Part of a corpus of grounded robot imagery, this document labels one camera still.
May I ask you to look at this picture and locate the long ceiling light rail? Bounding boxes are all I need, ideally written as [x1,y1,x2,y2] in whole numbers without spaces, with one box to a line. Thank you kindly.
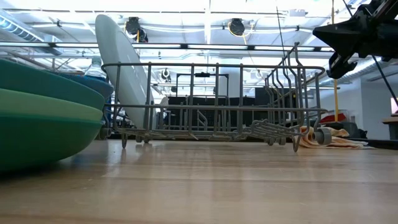
[0,41,335,52]

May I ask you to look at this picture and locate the peach waffle towel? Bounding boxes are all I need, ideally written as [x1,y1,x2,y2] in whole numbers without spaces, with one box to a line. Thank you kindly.
[298,125,371,150]

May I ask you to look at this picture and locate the red flat object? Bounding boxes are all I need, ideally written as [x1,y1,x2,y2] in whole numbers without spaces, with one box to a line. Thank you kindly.
[319,112,348,124]

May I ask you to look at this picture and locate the light green plate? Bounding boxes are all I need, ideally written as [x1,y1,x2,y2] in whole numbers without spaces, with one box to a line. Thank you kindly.
[0,88,104,122]

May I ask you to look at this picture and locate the wooden side desk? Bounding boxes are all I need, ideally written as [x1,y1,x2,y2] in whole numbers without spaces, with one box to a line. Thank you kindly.
[382,115,398,141]

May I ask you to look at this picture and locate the black hanging cable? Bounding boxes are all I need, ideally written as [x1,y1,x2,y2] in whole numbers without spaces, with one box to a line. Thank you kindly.
[371,55,398,108]

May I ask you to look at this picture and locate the grey wire dish rack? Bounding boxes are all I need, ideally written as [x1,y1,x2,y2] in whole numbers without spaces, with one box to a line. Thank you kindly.
[101,42,333,153]

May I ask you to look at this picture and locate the white building column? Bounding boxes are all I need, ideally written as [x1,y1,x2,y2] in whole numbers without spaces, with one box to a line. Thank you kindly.
[218,58,244,98]

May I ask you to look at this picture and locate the yellow hanging cable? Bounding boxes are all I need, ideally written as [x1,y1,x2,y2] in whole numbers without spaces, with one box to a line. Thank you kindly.
[330,0,340,123]

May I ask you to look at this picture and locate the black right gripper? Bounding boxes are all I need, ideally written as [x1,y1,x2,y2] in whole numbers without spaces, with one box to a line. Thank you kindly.
[312,0,398,80]

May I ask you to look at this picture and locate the pale blue plate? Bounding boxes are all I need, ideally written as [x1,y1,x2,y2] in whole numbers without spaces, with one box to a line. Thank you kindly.
[95,14,156,130]

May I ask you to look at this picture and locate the dark green plate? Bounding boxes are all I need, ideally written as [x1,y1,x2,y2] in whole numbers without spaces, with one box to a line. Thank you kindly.
[0,112,103,172]

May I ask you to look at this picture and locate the silver ribbed ceiling duct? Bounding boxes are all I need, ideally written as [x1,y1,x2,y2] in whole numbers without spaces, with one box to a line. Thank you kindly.
[0,9,63,57]

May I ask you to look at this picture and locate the black cabinet row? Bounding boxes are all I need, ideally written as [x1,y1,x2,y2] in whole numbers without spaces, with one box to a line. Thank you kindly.
[166,86,301,130]

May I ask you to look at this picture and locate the blue dish soap bottle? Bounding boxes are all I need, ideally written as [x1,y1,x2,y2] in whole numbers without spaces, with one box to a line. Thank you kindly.
[83,55,113,131]

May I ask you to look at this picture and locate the white ceiling duct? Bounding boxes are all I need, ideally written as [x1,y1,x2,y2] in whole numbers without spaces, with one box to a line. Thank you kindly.
[320,52,398,87]

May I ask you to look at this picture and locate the teal plate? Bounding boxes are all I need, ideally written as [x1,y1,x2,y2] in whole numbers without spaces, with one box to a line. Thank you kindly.
[0,58,106,111]

